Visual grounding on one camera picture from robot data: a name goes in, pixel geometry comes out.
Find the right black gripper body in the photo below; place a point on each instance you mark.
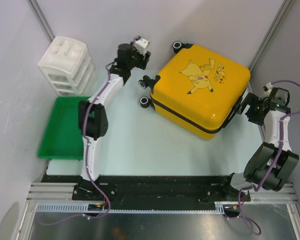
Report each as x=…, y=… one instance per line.
x=253, y=112

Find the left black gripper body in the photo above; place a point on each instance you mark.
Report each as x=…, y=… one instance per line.
x=137, y=60

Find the yellow Pikachu hard-shell suitcase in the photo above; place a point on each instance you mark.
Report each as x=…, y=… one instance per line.
x=198, y=89

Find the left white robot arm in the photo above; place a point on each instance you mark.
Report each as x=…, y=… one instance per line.
x=92, y=116

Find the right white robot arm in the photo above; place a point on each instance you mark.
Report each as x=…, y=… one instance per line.
x=273, y=162

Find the white plastic drawer organizer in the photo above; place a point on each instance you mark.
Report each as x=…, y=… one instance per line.
x=67, y=65

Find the green plastic tray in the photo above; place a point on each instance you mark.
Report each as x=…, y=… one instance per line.
x=62, y=139

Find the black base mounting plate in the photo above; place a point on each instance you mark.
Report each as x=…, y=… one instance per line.
x=164, y=194

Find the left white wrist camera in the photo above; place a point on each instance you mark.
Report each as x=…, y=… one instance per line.
x=140, y=44

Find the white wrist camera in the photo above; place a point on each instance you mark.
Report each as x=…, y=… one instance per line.
x=267, y=90
x=140, y=44

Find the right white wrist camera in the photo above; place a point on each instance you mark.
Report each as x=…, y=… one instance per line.
x=267, y=90

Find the aluminium frame rail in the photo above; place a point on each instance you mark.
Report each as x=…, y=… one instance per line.
x=50, y=197

